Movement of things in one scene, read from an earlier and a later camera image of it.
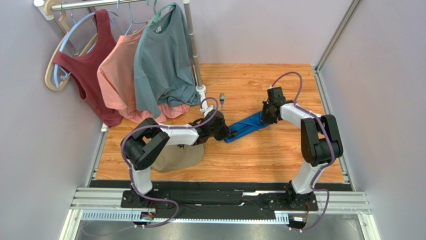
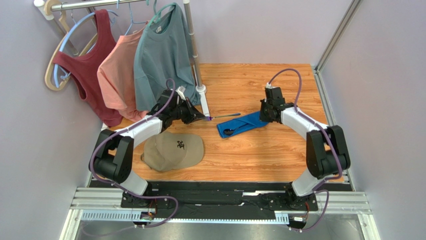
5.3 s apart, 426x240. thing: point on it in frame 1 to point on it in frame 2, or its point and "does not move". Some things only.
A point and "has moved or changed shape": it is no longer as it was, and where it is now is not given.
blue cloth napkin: (246, 127) has moved or changed shape
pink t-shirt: (115, 70) does not move
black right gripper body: (265, 114) does not move
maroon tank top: (83, 68) does not move
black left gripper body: (221, 133) to (184, 111)
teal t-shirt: (162, 65) does not move
